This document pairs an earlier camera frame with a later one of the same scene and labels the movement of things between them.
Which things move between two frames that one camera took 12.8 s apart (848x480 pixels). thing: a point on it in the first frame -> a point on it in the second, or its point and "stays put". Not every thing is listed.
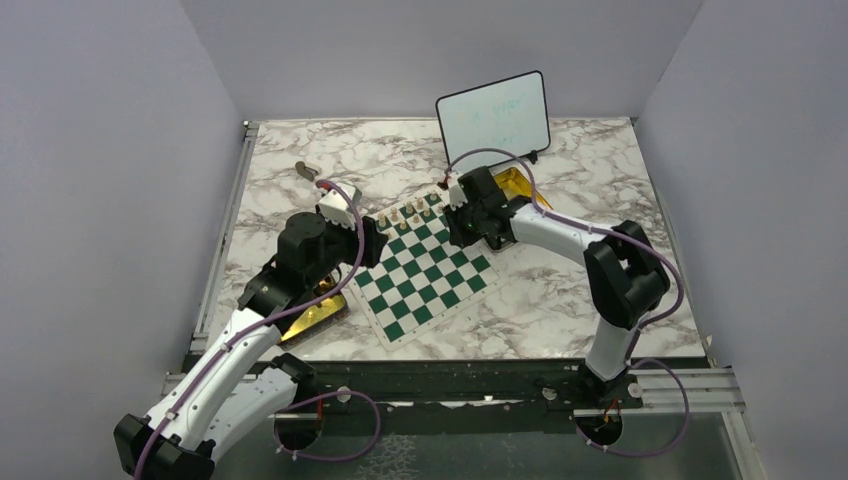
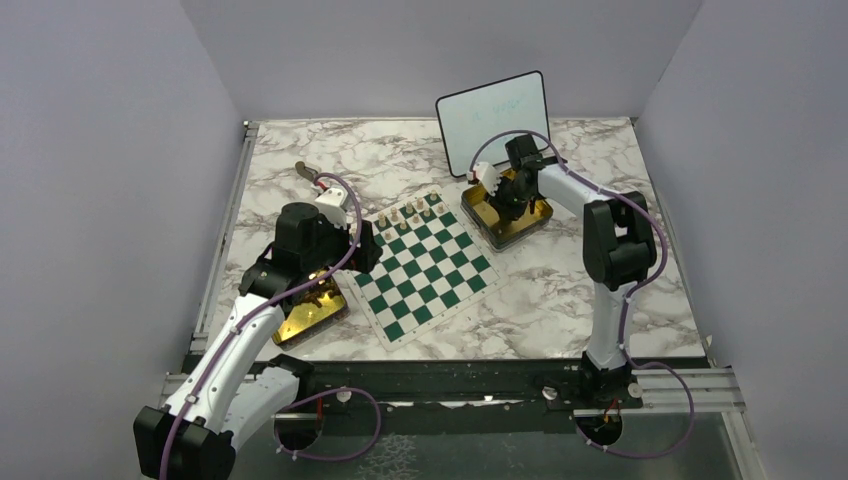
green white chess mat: (422, 274) stays put
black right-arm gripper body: (465, 223) -> (510, 199)
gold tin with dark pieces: (318, 318) stays put
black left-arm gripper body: (342, 246) stays put
